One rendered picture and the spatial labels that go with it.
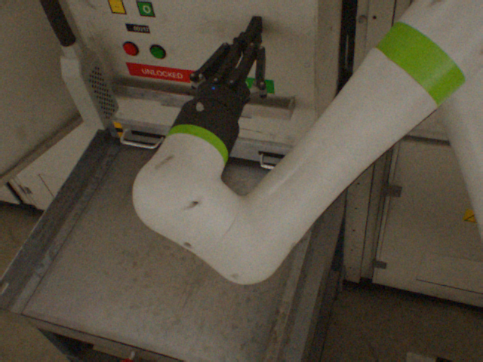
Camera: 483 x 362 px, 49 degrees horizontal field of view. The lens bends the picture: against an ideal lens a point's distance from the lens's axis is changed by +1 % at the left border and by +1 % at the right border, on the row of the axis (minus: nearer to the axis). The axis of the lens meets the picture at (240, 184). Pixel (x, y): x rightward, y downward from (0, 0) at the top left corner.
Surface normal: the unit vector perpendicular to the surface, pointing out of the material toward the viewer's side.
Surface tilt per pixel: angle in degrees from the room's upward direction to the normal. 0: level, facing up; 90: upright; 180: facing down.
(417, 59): 44
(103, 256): 0
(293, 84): 90
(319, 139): 33
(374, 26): 90
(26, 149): 90
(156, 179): 22
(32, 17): 90
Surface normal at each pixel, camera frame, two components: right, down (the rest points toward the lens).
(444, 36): -0.22, 0.11
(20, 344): -0.11, -0.62
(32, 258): 0.94, 0.18
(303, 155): -0.56, -0.30
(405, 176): -0.31, 0.77
